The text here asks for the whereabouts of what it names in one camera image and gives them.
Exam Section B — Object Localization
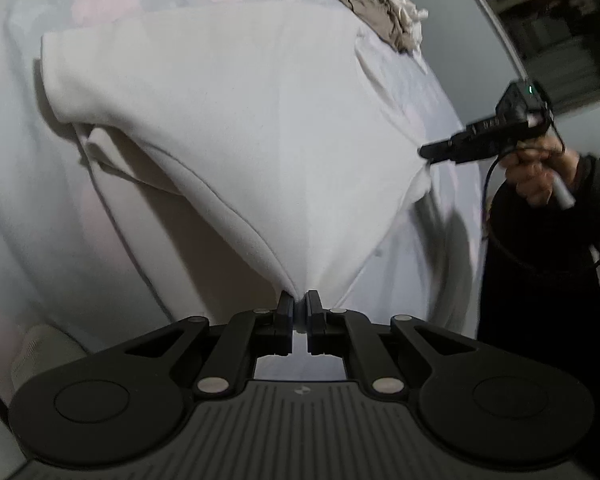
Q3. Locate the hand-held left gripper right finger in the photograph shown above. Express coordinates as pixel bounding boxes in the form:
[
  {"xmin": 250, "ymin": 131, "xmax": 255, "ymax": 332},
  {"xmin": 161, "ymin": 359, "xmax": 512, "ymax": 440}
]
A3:
[{"xmin": 305, "ymin": 290, "xmax": 473, "ymax": 402}]

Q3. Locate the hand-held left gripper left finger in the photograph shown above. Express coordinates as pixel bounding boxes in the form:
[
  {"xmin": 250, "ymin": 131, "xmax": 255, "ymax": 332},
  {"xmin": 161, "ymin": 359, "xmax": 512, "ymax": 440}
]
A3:
[{"xmin": 122, "ymin": 290, "xmax": 296, "ymax": 401}]

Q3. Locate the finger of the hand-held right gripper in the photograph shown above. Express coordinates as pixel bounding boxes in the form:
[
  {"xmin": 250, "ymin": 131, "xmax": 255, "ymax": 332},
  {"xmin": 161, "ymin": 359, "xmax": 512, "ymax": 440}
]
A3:
[{"xmin": 418, "ymin": 131, "xmax": 470, "ymax": 164}]

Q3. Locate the white sweatshirt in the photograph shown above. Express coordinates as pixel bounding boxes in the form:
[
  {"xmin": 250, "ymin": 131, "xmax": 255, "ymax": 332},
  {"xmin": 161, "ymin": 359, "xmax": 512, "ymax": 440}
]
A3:
[{"xmin": 32, "ymin": 0, "xmax": 433, "ymax": 322}]

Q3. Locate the person's right hand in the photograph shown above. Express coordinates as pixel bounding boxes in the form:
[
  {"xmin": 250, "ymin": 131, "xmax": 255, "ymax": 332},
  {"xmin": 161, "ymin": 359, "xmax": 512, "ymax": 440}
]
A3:
[{"xmin": 500, "ymin": 135, "xmax": 582, "ymax": 208}]

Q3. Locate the window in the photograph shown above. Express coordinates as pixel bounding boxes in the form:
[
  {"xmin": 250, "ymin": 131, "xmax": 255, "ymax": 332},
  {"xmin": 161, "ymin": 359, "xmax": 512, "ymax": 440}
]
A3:
[{"xmin": 460, "ymin": 0, "xmax": 600, "ymax": 117}]

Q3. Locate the taupe garment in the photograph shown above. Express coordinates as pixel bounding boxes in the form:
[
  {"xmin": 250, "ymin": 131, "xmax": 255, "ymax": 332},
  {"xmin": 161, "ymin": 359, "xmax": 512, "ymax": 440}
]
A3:
[{"xmin": 327, "ymin": 0, "xmax": 424, "ymax": 56}]

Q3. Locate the person's black clothing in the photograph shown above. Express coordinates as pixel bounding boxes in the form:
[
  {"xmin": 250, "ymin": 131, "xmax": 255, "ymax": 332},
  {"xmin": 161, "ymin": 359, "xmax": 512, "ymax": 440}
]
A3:
[{"xmin": 476, "ymin": 180, "xmax": 600, "ymax": 361}]

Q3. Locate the grey pink-dotted bed sheet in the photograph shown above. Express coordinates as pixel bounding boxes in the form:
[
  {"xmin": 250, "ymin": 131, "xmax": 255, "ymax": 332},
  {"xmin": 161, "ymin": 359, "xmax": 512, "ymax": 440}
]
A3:
[{"xmin": 0, "ymin": 0, "xmax": 486, "ymax": 411}]

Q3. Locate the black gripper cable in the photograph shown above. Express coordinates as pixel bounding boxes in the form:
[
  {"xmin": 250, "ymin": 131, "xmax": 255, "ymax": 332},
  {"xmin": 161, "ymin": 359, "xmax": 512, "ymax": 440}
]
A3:
[{"xmin": 482, "ymin": 146, "xmax": 600, "ymax": 277}]

